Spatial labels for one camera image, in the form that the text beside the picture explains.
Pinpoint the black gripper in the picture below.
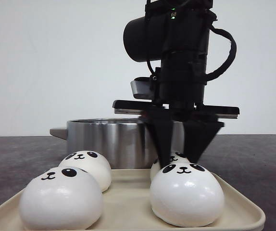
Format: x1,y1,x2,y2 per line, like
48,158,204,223
113,51,239,168

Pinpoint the panda bun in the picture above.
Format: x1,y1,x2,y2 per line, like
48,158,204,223
150,163,225,227
59,150,112,192
150,151,188,181
19,167,103,231

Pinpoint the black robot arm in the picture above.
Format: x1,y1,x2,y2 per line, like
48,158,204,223
113,0,239,167

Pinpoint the stainless steel pot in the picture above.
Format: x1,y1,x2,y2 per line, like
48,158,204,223
49,118,186,169

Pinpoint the dark grey table mat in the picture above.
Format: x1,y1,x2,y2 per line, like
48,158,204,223
0,135,276,231

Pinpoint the beige plastic tray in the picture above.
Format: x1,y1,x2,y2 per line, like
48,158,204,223
0,169,265,231

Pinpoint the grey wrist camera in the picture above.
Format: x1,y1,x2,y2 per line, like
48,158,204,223
130,67,161,101

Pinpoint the black sleeved cable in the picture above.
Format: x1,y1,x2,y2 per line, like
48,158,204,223
200,14,238,81

